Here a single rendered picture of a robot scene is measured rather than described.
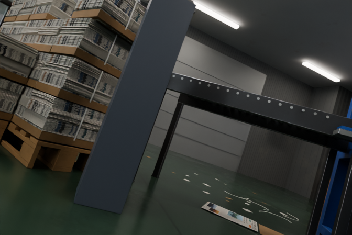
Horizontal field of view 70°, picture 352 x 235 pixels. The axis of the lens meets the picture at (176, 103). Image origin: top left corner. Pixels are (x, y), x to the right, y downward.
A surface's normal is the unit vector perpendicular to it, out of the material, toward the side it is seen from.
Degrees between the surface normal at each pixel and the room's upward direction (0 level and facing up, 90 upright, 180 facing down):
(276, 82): 90
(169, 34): 90
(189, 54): 90
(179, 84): 90
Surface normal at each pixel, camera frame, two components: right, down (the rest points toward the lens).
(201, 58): 0.31, -0.01
